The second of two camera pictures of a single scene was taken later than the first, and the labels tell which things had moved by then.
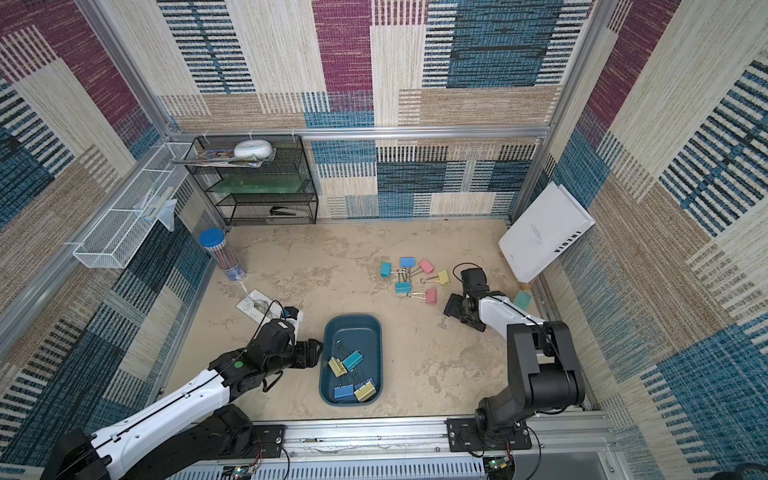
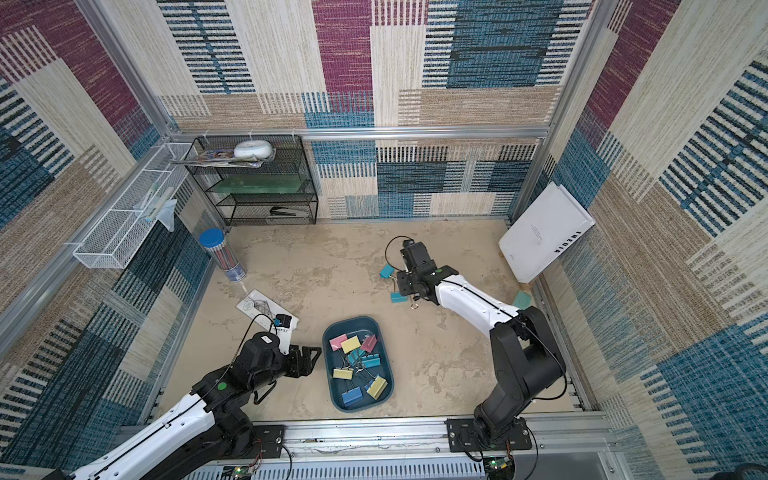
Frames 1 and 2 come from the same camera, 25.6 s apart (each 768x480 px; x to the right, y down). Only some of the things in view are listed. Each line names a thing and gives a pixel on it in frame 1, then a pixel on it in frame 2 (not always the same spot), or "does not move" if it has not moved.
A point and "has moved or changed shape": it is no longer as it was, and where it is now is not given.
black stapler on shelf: [283, 211] does not move
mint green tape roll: [522, 299] does not move
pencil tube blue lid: [214, 242] does not move
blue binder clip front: [344, 393] has moved or changed shape
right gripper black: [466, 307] → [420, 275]
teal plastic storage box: [351, 360] has moved or changed shape
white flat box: [544, 231] does not move
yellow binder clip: [337, 367] has moved or changed shape
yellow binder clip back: [442, 278] has moved or changed shape
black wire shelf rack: [255, 179] does not move
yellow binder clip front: [366, 390] → [378, 387]
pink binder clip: [430, 295] has moved or changed shape
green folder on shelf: [258, 183] does not move
